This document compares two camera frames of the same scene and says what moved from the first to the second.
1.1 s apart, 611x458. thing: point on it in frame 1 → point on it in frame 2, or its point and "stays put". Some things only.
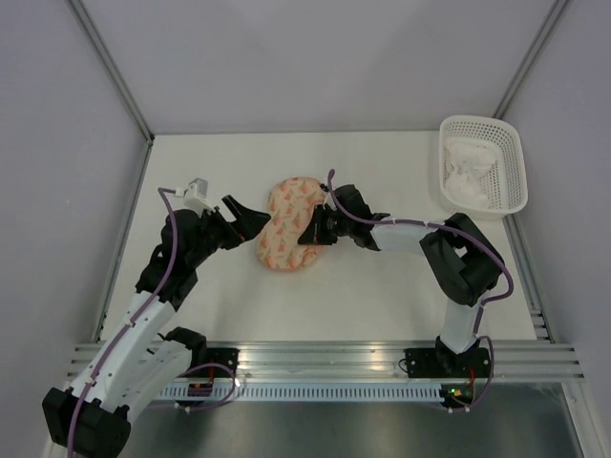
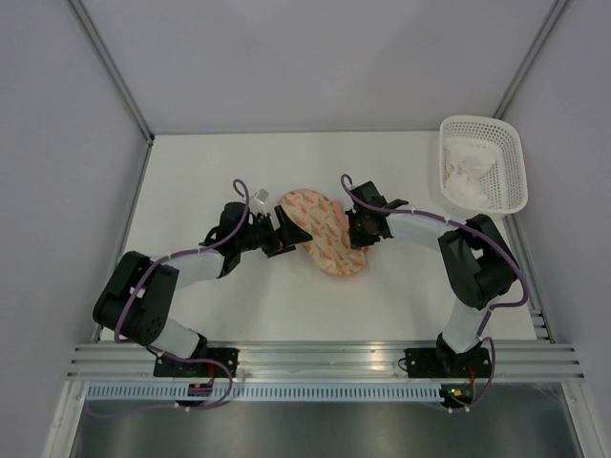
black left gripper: [248, 223] → [288, 234]
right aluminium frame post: [529, 59] stays put
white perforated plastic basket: [482, 168] stays put
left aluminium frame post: [113, 71] stays put
